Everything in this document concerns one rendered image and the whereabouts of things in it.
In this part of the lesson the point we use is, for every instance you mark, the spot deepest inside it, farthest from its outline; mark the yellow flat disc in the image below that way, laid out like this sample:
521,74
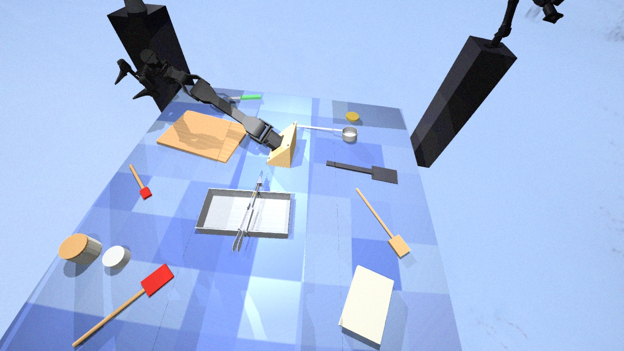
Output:
352,116

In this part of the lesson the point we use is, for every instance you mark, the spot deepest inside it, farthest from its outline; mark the red spatula with wooden handle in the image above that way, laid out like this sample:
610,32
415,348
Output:
151,284

